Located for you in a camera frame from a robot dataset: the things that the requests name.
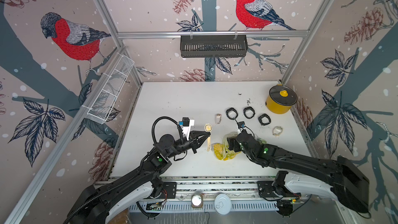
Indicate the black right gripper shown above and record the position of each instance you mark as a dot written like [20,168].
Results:
[235,147]

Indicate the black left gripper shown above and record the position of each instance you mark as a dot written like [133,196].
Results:
[194,142]

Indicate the yellow green frog towel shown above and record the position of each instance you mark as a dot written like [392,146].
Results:
[221,150]

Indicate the silver band watch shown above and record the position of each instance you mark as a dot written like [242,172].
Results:
[218,118]

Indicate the black digital watch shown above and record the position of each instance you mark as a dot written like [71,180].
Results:
[264,119]
[249,112]
[231,113]

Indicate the cream strap analog watch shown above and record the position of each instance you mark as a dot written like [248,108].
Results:
[277,131]

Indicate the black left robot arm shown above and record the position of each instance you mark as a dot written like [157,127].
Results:
[100,205]

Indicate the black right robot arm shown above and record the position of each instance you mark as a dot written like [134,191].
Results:
[299,175]

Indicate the green snack packet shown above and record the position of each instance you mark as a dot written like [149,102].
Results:
[261,141]

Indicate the yellow pot with glass lid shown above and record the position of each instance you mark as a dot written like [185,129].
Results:
[280,99]

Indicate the glass spice jar silver lid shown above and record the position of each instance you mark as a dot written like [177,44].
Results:
[197,201]

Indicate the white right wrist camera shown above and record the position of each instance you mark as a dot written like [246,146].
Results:
[241,125]

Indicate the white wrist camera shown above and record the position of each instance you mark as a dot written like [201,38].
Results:
[186,124]
[241,125]

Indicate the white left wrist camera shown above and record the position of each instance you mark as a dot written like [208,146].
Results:
[186,124]

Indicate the black hanging wire basket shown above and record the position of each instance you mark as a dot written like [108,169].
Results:
[213,46]

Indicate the white mesh wall shelf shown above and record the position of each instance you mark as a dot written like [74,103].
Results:
[103,106]

